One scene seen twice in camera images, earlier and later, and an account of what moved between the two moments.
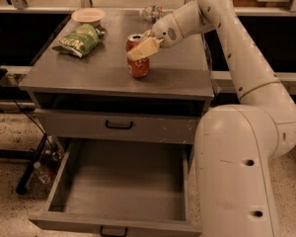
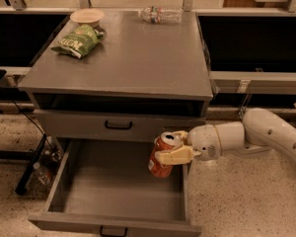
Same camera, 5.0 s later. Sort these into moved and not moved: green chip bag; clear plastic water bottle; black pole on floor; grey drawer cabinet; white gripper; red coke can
Moved: red coke can; white gripper
Not moved: black pole on floor; clear plastic water bottle; green chip bag; grey drawer cabinet
